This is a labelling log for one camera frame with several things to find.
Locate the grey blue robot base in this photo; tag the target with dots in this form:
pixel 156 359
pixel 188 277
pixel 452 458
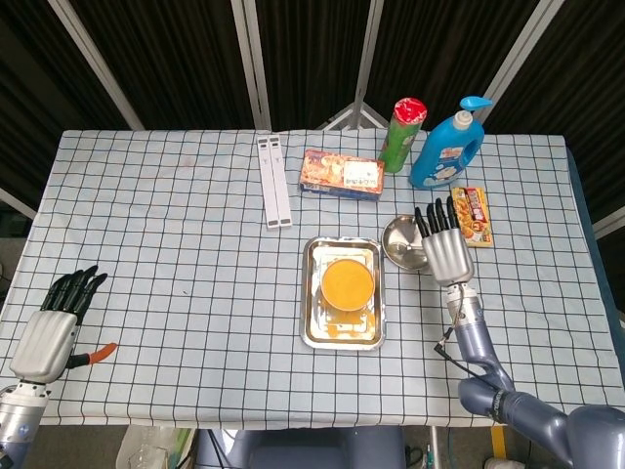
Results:
pixel 303 449

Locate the rectangular steel tray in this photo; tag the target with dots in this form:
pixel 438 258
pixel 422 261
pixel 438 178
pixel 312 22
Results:
pixel 342 337

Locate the clear plastic bag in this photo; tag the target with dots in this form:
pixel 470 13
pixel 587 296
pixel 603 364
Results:
pixel 146 449

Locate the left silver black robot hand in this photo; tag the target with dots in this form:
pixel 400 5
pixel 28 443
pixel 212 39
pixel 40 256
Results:
pixel 44 347

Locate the bowl of yellow powder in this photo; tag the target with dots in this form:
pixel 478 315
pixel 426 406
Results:
pixel 347 285

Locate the dark folding screen white frame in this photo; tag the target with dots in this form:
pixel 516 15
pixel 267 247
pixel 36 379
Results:
pixel 195 49

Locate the blue checked tablecloth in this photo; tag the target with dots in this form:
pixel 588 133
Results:
pixel 171 244

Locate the yellow curry box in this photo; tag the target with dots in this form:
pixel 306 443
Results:
pixel 476 215

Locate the blue detergent pump bottle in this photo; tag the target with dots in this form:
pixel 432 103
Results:
pixel 439 161

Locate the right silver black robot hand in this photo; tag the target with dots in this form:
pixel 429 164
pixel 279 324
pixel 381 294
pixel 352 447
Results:
pixel 449 259

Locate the round steel plate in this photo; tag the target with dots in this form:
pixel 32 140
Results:
pixel 398 234

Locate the white folded flat stand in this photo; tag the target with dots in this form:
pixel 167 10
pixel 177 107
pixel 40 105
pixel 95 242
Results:
pixel 273 185

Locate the orange blue food box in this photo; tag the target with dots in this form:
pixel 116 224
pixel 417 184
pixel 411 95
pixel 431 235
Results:
pixel 337 176

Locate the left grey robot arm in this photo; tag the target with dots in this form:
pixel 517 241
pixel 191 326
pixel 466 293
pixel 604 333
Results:
pixel 19 420

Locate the green chips can red lid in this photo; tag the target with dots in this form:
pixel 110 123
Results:
pixel 398 141

